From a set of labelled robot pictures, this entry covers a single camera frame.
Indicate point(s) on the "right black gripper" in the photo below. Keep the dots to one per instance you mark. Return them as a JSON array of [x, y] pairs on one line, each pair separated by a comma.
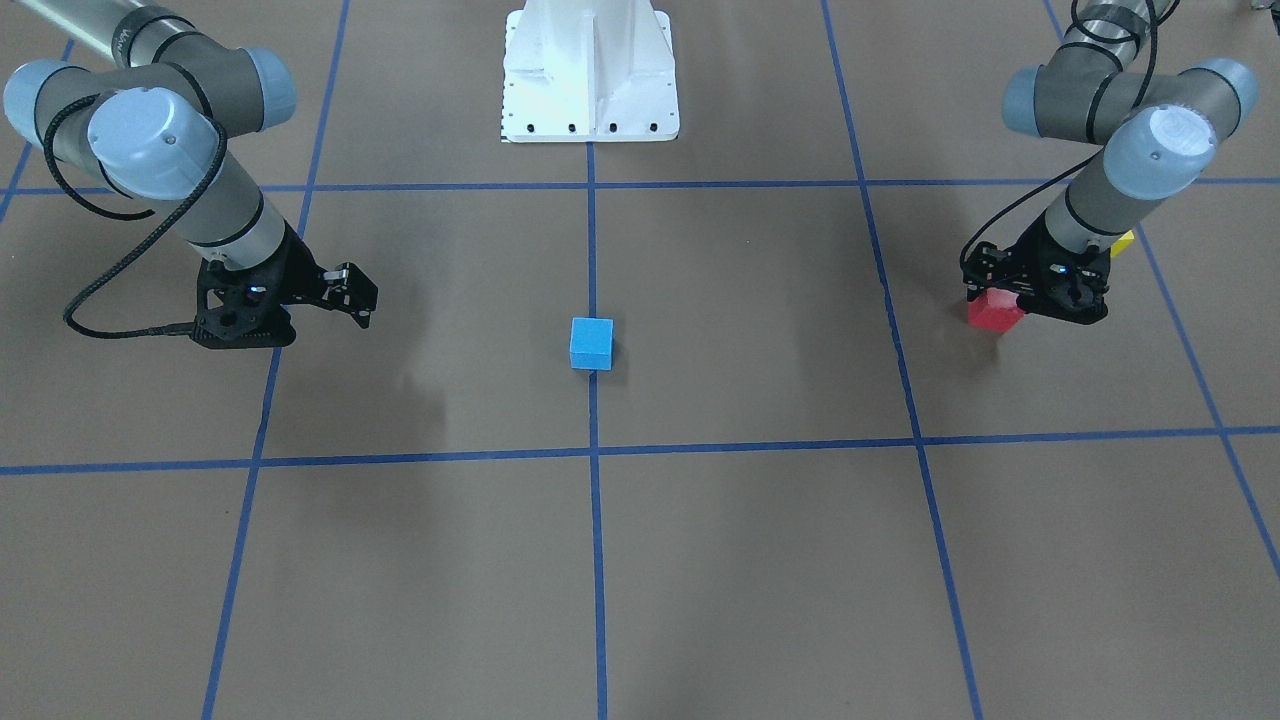
[[291, 271]]

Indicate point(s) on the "red foam block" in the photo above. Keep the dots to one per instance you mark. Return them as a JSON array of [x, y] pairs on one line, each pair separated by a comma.
[[995, 310]]

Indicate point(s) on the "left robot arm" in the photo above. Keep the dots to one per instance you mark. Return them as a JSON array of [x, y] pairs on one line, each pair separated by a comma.
[[1152, 135]]

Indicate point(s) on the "yellow foam block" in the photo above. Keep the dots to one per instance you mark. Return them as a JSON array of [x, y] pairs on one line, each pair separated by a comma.
[[1122, 243]]

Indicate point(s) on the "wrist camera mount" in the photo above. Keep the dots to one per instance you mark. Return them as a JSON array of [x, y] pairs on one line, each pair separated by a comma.
[[1070, 286], [241, 308]]

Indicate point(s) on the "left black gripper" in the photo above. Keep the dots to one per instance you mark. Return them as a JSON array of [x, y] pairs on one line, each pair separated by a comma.
[[1030, 252]]

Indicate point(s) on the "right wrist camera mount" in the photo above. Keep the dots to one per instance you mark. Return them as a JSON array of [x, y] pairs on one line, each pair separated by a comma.
[[241, 308]]

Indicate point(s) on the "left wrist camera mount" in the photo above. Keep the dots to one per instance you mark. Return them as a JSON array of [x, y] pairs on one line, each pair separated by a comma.
[[1070, 286]]

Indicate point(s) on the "white camera pillar base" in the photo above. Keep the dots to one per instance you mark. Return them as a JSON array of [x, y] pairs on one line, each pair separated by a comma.
[[589, 72]]

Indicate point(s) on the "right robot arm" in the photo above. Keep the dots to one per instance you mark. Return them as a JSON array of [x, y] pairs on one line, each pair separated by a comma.
[[156, 130]]

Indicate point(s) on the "blue foam block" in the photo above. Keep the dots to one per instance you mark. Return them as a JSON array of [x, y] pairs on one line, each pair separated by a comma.
[[591, 343]]

